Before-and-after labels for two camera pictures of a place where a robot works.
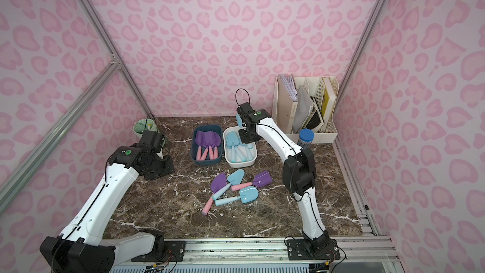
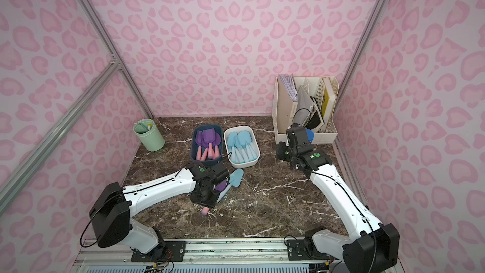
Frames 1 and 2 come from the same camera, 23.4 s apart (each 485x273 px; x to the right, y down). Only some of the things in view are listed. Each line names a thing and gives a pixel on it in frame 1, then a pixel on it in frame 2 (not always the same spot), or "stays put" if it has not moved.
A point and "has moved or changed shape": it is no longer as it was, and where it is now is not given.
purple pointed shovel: (217, 140) stays put
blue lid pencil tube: (306, 136) stays put
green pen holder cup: (145, 124) stays put
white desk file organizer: (300, 103) stays put
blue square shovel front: (239, 121) → (245, 143)
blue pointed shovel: (232, 139) stays put
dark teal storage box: (217, 128) stays put
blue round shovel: (247, 194) has moved or changed shape
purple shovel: (208, 137) stays put
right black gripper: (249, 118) → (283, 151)
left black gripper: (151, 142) → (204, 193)
